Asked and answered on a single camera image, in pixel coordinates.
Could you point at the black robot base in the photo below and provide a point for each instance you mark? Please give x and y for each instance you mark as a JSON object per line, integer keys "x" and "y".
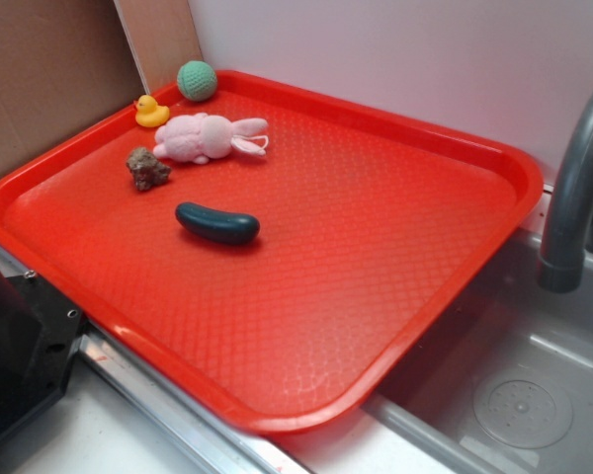
{"x": 39, "y": 332}

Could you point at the yellow rubber duck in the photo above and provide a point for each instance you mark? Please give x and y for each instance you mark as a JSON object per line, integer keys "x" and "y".
{"x": 148, "y": 113}

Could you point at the red plastic tray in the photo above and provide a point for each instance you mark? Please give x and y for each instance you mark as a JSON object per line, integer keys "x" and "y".
{"x": 371, "y": 224}

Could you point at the dark green toy cucumber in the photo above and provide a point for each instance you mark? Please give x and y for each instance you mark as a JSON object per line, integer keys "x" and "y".
{"x": 229, "y": 228}

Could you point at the pink plush bunny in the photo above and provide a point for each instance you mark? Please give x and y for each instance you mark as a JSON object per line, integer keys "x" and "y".
{"x": 201, "y": 137}

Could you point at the brown rock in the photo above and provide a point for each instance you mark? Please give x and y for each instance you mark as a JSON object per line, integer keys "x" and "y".
{"x": 146, "y": 170}

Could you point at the green crocheted ball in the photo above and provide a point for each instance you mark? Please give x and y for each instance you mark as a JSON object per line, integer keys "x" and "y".
{"x": 196, "y": 81}

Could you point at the grey sink basin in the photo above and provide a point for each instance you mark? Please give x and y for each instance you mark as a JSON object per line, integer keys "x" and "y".
{"x": 502, "y": 382}

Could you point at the grey faucet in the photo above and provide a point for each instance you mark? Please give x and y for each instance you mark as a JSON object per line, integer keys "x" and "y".
{"x": 568, "y": 231}

